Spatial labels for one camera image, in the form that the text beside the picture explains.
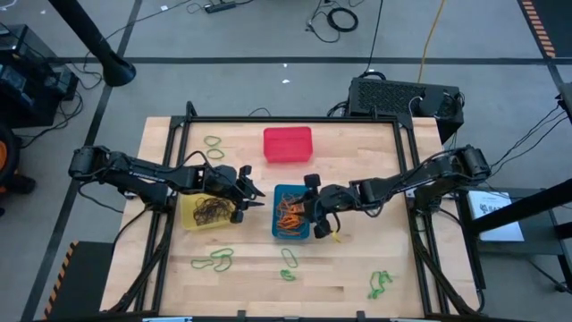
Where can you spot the tan rubber band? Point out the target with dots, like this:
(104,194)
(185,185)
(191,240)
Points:
(290,197)

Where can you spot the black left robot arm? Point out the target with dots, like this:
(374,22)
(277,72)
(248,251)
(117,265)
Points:
(143,172)

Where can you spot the white printed paper sheet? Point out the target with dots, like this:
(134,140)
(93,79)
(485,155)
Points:
(496,223)

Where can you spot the red plastic basket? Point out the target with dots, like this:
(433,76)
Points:
(288,145)

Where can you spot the black hazard striped mat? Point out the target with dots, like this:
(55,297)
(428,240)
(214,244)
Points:
(558,22)
(89,282)

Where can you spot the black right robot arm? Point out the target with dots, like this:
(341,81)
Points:
(424,174)

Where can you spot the black computer case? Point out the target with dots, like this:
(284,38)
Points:
(384,96)

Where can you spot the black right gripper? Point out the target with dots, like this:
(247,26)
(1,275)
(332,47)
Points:
(333,201)

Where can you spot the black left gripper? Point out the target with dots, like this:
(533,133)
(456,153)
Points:
(219,181)

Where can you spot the black metal stand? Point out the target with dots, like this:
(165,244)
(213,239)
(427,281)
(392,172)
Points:
(527,205)

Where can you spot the black power strip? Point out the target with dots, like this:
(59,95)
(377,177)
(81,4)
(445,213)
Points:
(220,7)

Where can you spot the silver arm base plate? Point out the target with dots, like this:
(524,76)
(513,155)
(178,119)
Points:
(410,193)
(129,195)

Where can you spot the black metal table frame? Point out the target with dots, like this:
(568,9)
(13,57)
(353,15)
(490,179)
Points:
(290,119)

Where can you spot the black pole stand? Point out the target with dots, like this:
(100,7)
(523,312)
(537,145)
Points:
(87,33)

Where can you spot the blue plastic basket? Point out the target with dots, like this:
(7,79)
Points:
(277,190)

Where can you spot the yellow plastic basket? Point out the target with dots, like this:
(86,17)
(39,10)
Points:
(185,214)

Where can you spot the black equipment cart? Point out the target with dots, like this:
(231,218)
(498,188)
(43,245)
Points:
(27,89)

